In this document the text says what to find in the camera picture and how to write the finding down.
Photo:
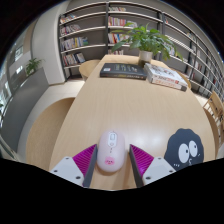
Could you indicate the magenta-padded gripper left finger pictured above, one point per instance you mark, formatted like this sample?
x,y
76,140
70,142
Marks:
x,y
78,165

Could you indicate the green plant in white pot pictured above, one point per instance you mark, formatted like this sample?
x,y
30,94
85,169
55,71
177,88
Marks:
x,y
145,40

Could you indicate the tan round-backed chair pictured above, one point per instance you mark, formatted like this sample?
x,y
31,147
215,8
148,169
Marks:
x,y
211,130
186,80
88,68
43,133

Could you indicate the small green potted plant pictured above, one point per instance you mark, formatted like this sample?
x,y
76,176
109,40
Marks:
x,y
32,65

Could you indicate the slatted wooden chair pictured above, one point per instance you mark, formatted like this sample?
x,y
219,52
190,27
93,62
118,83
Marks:
x,y
215,106

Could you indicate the dark cartoon-eyed mouse pad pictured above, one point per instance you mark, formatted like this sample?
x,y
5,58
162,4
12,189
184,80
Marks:
x,y
176,143

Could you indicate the grey bookshelf unit with books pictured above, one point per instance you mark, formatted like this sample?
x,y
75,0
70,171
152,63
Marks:
x,y
93,33

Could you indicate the black hardcover book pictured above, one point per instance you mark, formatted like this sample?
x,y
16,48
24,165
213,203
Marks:
x,y
123,70

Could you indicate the white-cover book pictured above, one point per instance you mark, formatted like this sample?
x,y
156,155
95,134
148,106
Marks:
x,y
163,73

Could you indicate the thick red-lettered book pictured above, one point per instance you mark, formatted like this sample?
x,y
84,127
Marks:
x,y
165,84

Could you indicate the pink computer mouse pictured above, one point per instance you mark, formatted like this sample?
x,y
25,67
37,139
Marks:
x,y
110,150

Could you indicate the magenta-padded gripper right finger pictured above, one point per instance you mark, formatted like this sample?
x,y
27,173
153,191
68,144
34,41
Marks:
x,y
148,166

